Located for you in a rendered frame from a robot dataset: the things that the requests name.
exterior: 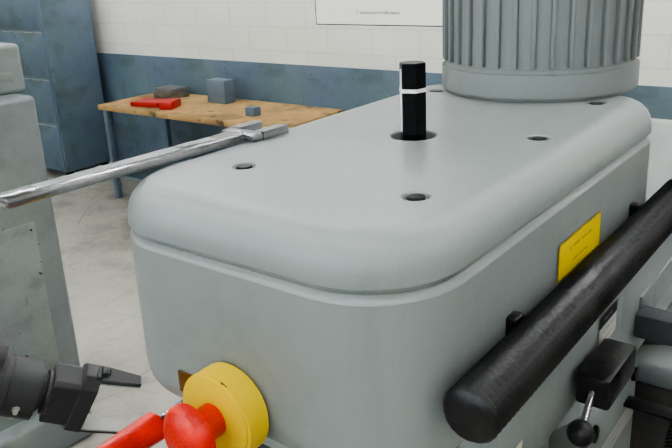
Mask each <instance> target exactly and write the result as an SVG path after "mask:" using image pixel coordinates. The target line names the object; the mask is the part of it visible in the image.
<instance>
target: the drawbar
mask: <svg viewBox="0 0 672 448"><path fill-rule="evenodd" d="M400 69H401V80H402V89H405V90H417V89H422V88H426V63H425V62H424V61H403V62H400V63H399V80H400ZM402 131H403V132H402ZM402 131H401V140H403V141H420V140H426V92H422V93H416V94H412V93H402Z"/></svg>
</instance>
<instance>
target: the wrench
mask: <svg viewBox="0 0 672 448"><path fill-rule="evenodd" d="M286 133H289V129H288V125H287V124H276V125H272V126H269V127H265V128H263V126H262V121H259V120H254V121H250V122H246V123H243V124H239V125H235V126H231V127H230V128H226V129H223V130H222V131H221V133H220V134H216V135H213V136H209V137H205V138H202V139H198V140H194V141H190V142H186V143H183V144H179V145H176V146H172V147H168V148H164V149H161V150H157V151H153V152H150V153H146V154H142V155H139V156H135V157H131V158H127V159H124V160H120V161H116V162H113V163H109V164H105V165H101V166H98V167H94V168H90V169H87V170H83V171H79V172H75V173H72V174H68V175H64V176H61V177H57V178H53V179H50V180H46V181H42V182H38V183H35V184H31V185H27V186H24V187H20V188H16V189H12V190H9V191H5V192H1V193H0V206H1V207H4V208H7V209H11V208H15V207H18V206H22V205H25V204H29V203H32V202H35V201H39V200H42V199H46V198H49V197H53V196H56V195H60V194H63V193H67V192H70V191H74V190H77V189H80V188H84V187H87V186H91V185H94V184H98V183H101V182H105V181H108V180H112V179H115V178H119V177H122V176H125V175H129V174H132V173H136V172H139V171H143V170H146V169H150V168H153V167H157V166H160V165H164V164H167V163H170V162H174V161H177V160H181V159H184V158H188V157H191V156H195V155H198V154H202V153H205V152H209V151H212V150H215V149H219V148H222V147H226V146H229V145H233V144H236V143H240V142H243V141H249V142H256V141H260V140H266V139H269V138H272V137H276V136H279V135H283V134H286Z"/></svg>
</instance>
